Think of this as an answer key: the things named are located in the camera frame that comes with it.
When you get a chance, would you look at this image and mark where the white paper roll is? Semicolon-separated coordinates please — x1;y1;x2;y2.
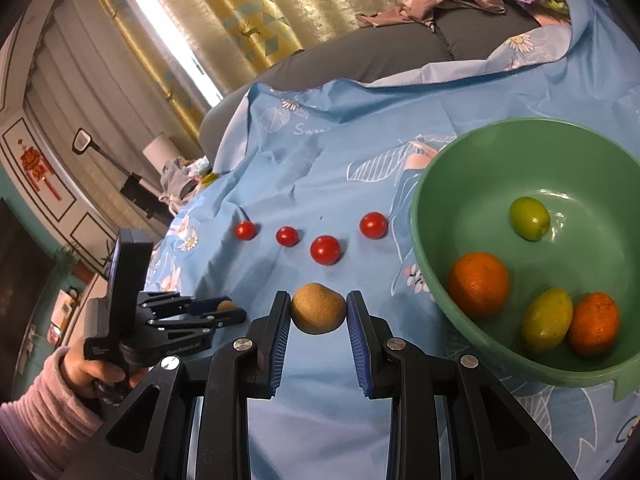
142;132;182;172

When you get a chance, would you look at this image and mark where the person's left forearm pink sleeve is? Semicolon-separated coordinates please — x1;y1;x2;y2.
0;347;105;480

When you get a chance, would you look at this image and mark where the green jujube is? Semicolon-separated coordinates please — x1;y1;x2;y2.
509;197;552;241

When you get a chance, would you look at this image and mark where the blue floral bed sheet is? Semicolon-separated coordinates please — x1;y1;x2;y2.
144;0;640;480

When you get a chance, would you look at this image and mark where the yellow-green mango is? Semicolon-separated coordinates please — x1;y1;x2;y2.
522;287;574;354

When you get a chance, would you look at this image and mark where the grey crumpled cloth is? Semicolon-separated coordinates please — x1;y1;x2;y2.
159;156;212;205

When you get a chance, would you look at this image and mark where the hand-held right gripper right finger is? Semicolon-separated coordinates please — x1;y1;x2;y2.
346;290;581;480

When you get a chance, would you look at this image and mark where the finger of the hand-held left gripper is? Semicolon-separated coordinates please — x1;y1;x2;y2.
149;309;247;345
136;290;227;317

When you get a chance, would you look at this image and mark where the grey sofa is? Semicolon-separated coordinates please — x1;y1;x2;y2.
199;0;572;168

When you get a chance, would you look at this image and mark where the yellow patterned curtain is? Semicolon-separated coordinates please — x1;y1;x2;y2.
82;0;431;116

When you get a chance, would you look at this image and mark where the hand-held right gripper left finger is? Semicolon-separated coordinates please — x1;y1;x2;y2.
60;290;292;480

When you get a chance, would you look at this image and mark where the large red tomato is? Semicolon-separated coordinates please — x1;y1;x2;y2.
359;211;389;239
310;234;343;266

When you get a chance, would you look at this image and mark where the black floor stand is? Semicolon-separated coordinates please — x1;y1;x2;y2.
72;129;172;222

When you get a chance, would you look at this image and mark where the green plastic bowl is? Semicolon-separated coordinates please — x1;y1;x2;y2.
409;118;640;404

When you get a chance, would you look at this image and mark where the orange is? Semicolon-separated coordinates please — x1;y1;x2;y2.
446;252;511;318
566;292;621;357

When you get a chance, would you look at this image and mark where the large tan longan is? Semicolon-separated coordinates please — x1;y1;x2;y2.
291;283;347;335

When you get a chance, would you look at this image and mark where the red knot wall decoration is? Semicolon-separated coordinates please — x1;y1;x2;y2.
18;136;62;202

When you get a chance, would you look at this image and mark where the person's left hand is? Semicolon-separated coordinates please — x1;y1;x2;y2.
60;346;147;403

